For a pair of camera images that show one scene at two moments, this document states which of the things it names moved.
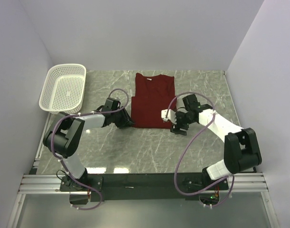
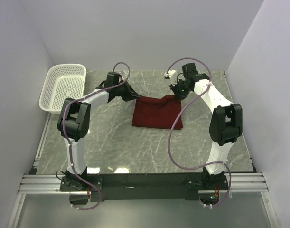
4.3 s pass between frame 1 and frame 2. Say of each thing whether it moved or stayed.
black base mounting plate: stayed
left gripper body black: moved
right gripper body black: moved
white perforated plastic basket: stayed
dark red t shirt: moved
